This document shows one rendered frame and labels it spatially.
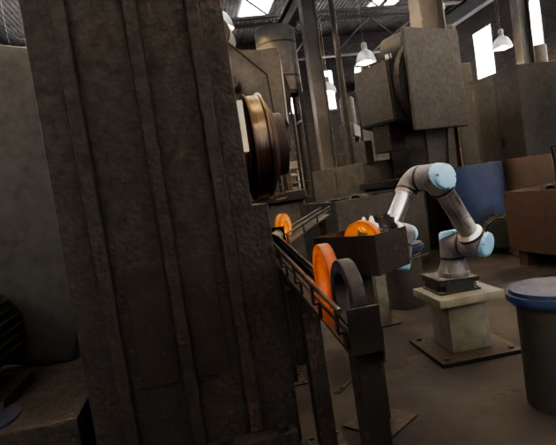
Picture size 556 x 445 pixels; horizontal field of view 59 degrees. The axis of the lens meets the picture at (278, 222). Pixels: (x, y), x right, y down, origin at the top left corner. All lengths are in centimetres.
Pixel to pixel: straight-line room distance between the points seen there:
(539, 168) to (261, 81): 296
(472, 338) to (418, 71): 364
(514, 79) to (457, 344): 477
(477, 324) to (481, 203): 294
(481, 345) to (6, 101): 250
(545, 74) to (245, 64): 384
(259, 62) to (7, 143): 299
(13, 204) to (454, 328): 215
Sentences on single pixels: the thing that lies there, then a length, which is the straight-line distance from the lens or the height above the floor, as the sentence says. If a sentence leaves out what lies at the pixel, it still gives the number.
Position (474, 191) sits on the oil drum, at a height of 61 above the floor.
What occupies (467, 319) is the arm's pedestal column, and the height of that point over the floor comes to 17.
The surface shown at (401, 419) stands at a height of 1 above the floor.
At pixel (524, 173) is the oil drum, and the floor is 71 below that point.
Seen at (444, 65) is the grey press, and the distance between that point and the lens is 596.
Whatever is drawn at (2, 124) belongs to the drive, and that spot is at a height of 139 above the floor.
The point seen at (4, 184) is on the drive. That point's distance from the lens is 258.
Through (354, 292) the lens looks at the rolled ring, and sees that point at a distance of 108.
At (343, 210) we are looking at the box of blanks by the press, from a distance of 434.
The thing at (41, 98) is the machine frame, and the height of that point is 131.
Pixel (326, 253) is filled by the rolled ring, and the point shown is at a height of 73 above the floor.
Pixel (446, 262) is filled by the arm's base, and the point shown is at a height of 44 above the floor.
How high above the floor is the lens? 91
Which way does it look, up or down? 4 degrees down
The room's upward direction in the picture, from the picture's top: 8 degrees counter-clockwise
